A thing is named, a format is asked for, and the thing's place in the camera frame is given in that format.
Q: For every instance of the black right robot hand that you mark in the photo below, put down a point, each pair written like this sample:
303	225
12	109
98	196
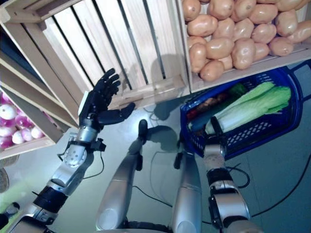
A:
216	131

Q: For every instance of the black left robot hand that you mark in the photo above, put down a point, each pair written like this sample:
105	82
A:
97	106

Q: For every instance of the napa cabbage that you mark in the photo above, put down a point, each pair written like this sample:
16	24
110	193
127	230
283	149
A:
255	109
260	87

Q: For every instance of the blue plastic shopping basket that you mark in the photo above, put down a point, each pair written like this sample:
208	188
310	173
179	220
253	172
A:
295	109

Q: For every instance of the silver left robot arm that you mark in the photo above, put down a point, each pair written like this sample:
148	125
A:
70	157

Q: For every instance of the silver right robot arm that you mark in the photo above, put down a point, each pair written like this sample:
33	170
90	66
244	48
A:
228	201

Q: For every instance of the woven wicker basket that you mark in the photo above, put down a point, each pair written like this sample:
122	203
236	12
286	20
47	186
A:
3	179

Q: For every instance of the brown potato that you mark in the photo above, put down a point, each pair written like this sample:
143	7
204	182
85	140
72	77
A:
211	102

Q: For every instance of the green bell pepper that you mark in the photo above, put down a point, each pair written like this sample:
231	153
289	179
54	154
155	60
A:
238	89

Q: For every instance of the tan potato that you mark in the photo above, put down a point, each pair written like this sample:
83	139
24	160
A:
227	61
198	58
301	31
243	53
263	13
211	71
201	25
221	8
261	51
219	48
289	4
245	8
191	8
195	41
263	32
280	46
243	29
223	28
286	21

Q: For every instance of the wooden slat crate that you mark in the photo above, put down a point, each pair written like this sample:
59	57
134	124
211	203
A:
243	75
73	36
26	148

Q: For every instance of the purple white onion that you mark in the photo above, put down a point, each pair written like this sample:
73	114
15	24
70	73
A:
6	98
20	120
18	137
5	142
37	132
7	112
28	133
6	131

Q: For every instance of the silver right robot leg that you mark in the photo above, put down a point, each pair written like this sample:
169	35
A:
187	194

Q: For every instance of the wooden display shelf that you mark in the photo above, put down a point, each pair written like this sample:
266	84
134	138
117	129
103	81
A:
29	85

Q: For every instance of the grey robot torso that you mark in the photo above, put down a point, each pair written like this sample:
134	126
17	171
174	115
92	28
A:
136	227

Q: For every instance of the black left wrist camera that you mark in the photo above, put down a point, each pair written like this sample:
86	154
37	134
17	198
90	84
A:
99	144

